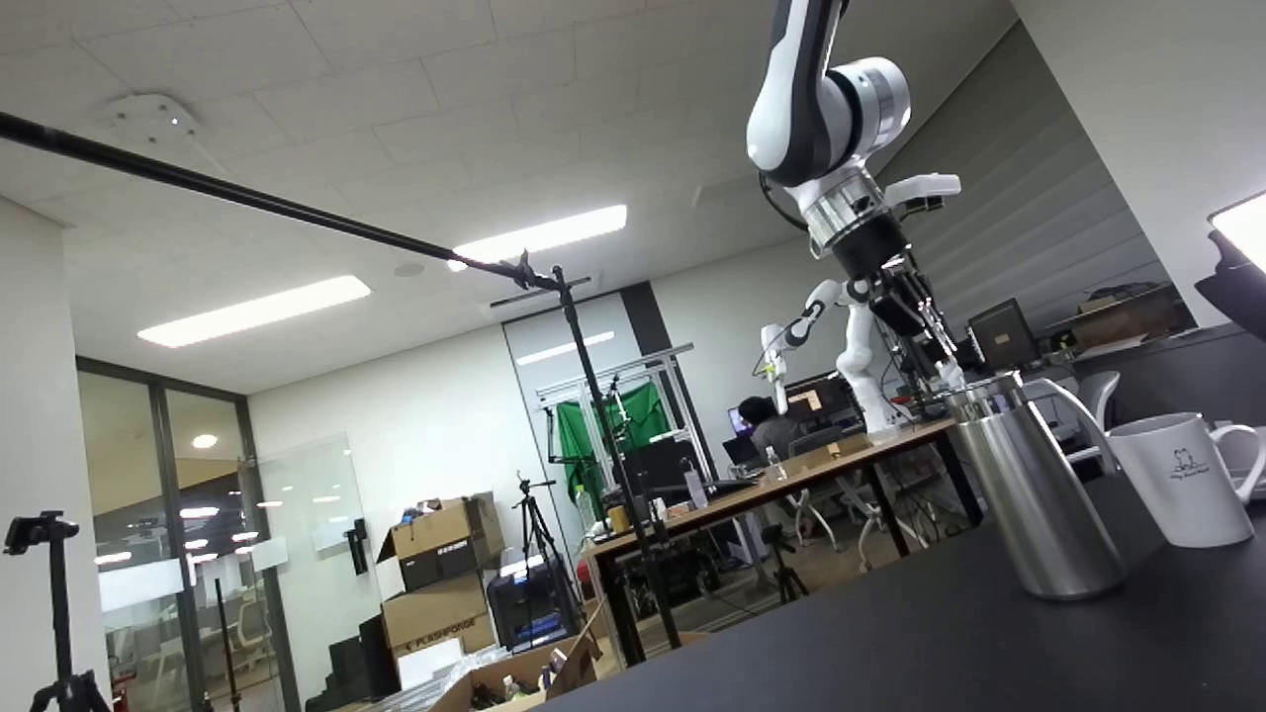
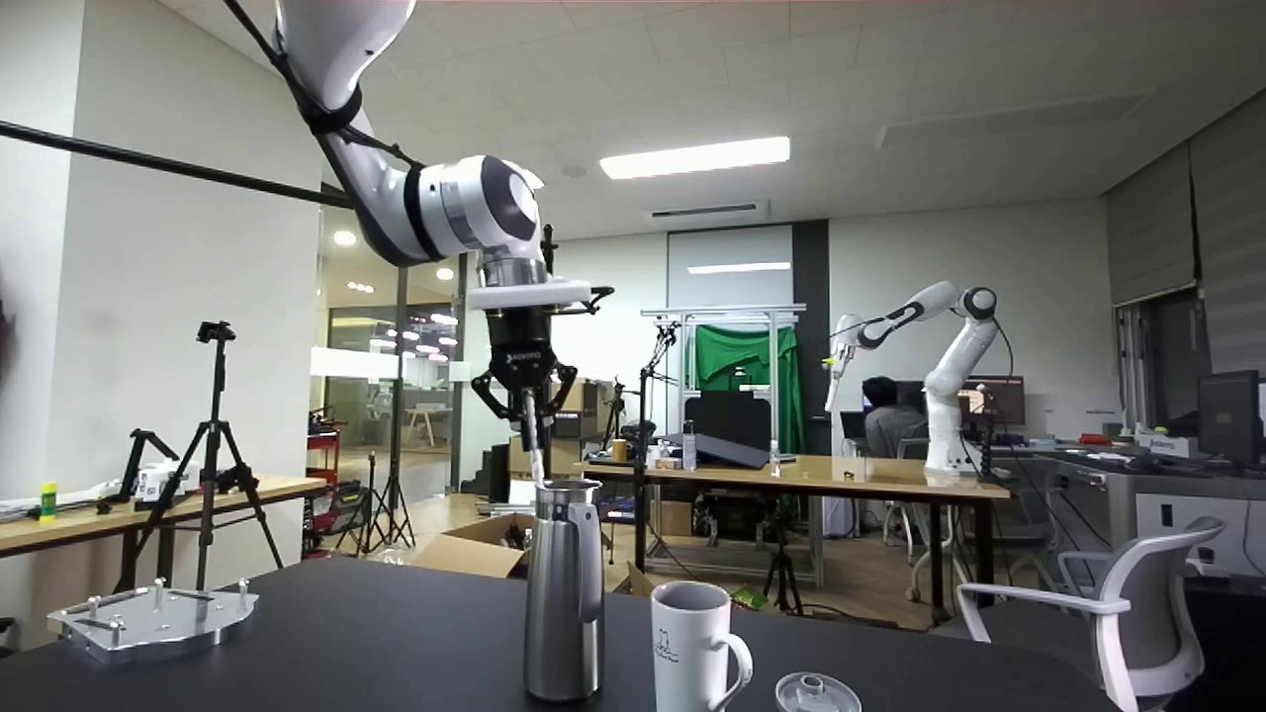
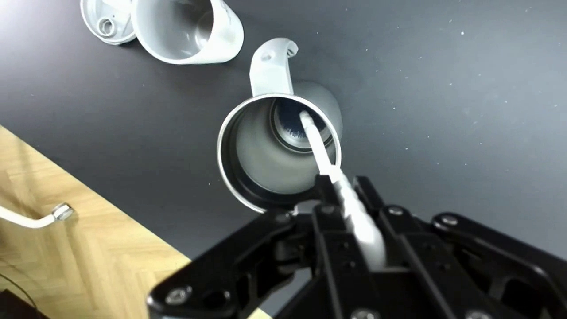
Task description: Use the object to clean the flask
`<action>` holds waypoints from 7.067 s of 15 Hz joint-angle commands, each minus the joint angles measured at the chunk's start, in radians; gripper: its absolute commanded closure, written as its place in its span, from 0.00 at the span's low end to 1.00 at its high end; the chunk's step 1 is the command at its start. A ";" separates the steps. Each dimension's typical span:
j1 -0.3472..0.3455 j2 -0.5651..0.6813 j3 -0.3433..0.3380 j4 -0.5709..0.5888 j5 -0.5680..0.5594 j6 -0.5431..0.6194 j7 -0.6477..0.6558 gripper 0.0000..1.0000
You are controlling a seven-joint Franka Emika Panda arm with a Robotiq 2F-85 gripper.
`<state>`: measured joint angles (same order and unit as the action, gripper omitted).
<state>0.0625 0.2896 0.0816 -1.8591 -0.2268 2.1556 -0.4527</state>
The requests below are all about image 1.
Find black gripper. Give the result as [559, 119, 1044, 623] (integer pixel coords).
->
[825, 210, 985, 388]

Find stainless steel flask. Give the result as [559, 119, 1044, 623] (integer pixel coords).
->
[941, 367, 1134, 605]

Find black flat monitor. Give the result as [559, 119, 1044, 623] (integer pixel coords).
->
[965, 297, 1039, 377]

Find seated person dark hair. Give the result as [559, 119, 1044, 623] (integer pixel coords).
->
[731, 392, 809, 465]

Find wooden table black legs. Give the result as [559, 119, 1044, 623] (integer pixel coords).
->
[586, 416, 990, 669]

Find grey window roller blind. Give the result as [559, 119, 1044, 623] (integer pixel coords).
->
[825, 19, 1197, 341]

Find brown cardboard box on shelf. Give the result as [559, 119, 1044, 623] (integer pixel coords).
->
[1062, 286, 1192, 357]

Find small black tripod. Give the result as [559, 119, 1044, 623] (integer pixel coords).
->
[759, 523, 809, 610]

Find white ceramic mug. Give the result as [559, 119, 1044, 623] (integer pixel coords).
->
[1098, 407, 1266, 557]

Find green hanging cloth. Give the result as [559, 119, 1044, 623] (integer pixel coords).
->
[545, 378, 677, 507]

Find black office chair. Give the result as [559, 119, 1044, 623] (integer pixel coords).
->
[622, 433, 704, 510]

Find LED panel light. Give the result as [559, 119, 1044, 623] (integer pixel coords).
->
[1192, 191, 1266, 346]

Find black upright light stand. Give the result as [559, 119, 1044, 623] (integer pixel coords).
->
[549, 265, 683, 653]

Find long ceiling light panel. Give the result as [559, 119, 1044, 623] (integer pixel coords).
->
[441, 203, 633, 278]
[134, 274, 377, 353]

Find black floor tripod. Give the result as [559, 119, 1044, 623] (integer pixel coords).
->
[510, 473, 572, 605]

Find open cardboard box stacked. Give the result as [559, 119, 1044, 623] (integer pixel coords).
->
[377, 489, 510, 592]

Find low open cardboard box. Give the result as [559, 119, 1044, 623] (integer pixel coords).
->
[425, 627, 609, 712]

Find closed cardboard box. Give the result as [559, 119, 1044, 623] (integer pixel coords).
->
[377, 574, 501, 660]

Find black boom pole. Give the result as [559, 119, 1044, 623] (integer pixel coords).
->
[0, 112, 586, 297]

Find round white ceiling fixture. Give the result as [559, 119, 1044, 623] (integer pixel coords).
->
[106, 88, 204, 143]

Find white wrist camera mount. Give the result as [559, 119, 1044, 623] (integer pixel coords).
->
[878, 171, 965, 224]

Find glass door black frame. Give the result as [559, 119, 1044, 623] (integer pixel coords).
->
[75, 353, 303, 712]

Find black camera tripod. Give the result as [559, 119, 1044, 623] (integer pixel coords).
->
[0, 507, 114, 712]

